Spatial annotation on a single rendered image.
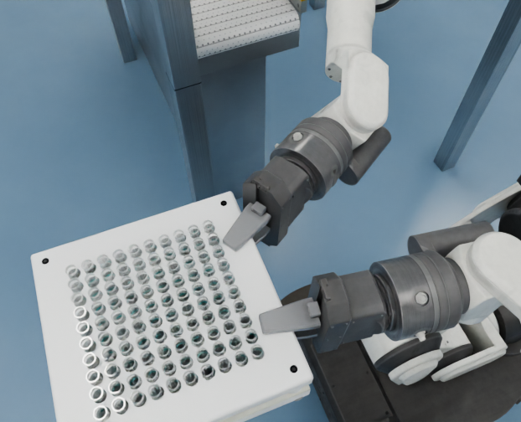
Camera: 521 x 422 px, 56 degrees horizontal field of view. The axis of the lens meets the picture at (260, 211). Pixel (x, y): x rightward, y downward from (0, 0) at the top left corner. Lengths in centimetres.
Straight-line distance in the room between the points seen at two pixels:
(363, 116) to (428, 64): 183
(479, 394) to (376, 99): 102
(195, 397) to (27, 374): 126
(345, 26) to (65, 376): 57
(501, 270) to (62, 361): 45
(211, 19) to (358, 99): 61
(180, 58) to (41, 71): 153
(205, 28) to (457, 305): 84
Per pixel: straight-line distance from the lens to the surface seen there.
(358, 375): 142
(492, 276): 56
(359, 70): 68
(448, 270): 56
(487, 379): 154
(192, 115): 116
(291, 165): 60
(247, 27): 118
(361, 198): 190
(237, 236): 57
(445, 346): 127
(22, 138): 226
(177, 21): 99
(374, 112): 67
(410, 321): 54
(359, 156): 69
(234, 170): 171
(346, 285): 52
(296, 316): 53
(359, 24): 76
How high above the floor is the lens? 154
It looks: 57 degrees down
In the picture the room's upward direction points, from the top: straight up
